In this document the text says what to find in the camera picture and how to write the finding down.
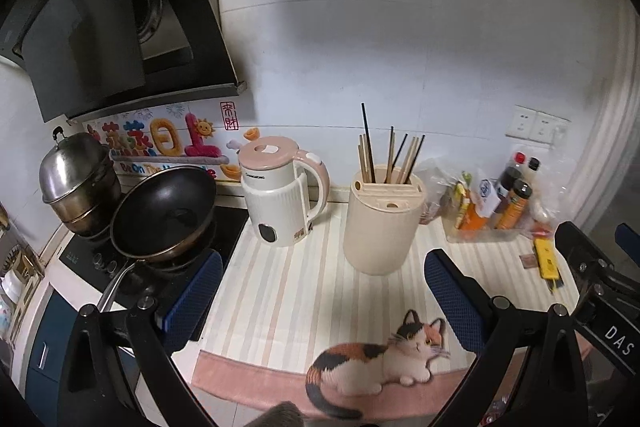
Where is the dark chopstick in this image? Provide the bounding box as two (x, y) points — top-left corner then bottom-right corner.
(360, 102), (376, 183)

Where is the light wooden chopstick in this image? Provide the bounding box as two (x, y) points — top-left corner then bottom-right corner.
(358, 134), (370, 183)

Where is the blue cabinet front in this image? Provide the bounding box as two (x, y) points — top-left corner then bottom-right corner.
(25, 291), (77, 426)

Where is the yellow utility knife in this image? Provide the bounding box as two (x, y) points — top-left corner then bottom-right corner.
(534, 237), (560, 281)

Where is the black gas stove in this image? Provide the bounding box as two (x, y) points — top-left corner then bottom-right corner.
(58, 204), (252, 343)

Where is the orange spice bottle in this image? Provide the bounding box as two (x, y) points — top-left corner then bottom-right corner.
(495, 179), (533, 230)

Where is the black cap sauce bottle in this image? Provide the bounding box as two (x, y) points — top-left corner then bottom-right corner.
(523, 156), (540, 186)

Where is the black frying pan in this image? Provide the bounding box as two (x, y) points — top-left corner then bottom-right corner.
(96, 166), (217, 312)

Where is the clear plastic condiment tray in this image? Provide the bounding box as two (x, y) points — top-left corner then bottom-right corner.
(440, 199), (532, 243)

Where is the white seasoning packet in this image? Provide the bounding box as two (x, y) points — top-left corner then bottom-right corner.
(470, 168), (500, 218)

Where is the red cap sauce bottle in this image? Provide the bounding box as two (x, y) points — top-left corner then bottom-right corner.
(495, 152), (526, 199)

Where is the striped cat print mat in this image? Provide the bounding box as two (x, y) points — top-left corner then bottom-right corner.
(192, 204), (578, 417)

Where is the steel steamer pot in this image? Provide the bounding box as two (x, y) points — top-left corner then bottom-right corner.
(39, 127), (122, 237)

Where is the beige utensil holder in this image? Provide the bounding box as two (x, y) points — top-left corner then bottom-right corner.
(343, 172), (427, 275)

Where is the clear plastic bag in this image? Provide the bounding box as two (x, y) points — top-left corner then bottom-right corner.
(414, 158), (460, 225)

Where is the thin wooden chopstick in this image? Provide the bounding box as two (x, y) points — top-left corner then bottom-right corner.
(384, 126), (396, 184)

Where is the white pink electric kettle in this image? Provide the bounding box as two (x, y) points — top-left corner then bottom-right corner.
(239, 136), (330, 247)

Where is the black range hood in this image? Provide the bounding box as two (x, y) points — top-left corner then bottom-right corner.
(1, 0), (245, 120)

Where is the white wall socket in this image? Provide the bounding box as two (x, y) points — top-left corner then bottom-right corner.
(506, 105), (570, 145)

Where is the colourful wall sticker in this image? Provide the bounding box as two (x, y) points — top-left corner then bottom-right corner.
(84, 100), (260, 183)

